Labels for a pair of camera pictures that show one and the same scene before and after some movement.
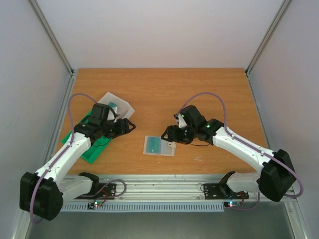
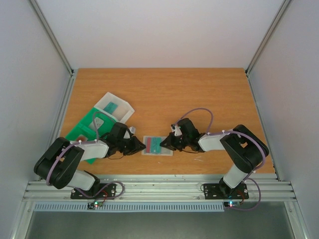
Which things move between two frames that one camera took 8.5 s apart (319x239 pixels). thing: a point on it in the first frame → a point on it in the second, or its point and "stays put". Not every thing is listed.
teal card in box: (112, 104) stays put
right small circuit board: (232, 203) stays put
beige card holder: (155, 145) stays put
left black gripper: (123, 128) → (135, 145)
